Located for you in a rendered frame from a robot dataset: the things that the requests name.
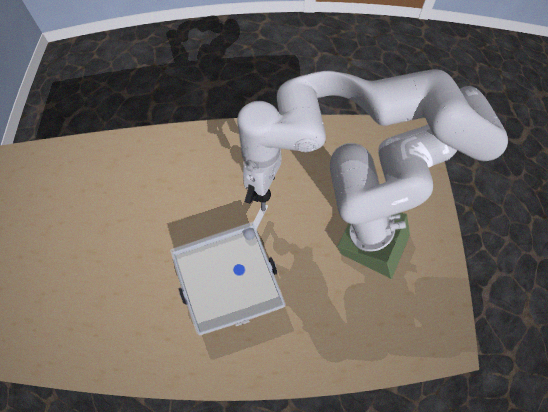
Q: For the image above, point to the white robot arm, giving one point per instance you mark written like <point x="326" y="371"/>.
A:
<point x="405" y="158"/>

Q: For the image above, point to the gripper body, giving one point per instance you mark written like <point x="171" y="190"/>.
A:
<point x="261" y="178"/>

